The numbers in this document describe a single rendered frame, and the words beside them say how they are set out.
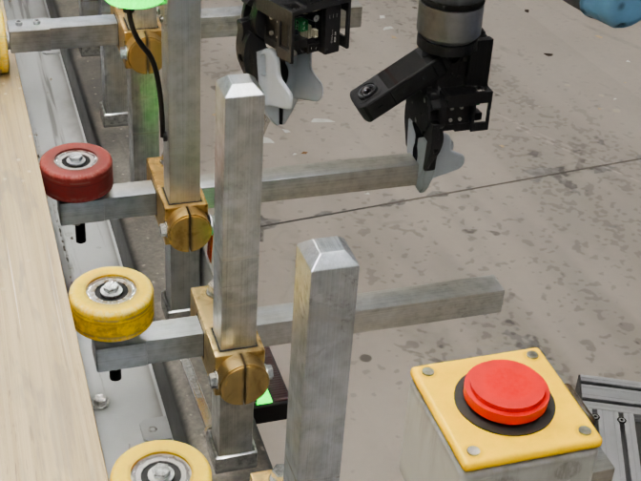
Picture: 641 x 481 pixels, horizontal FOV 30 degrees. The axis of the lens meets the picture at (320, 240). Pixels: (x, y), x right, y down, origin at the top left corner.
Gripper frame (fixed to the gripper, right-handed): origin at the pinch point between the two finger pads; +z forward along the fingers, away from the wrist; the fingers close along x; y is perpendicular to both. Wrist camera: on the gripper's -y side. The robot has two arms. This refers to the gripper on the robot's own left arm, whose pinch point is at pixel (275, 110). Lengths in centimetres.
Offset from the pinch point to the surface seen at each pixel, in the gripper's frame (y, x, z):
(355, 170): -6.0, 16.7, 15.1
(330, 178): -6.9, 13.6, 15.7
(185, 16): -8.6, -5.2, -8.4
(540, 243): -67, 130, 99
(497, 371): 61, -31, -20
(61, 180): -16.1, -16.9, 10.7
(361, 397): -48, 58, 100
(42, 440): 19.1, -37.0, 12.0
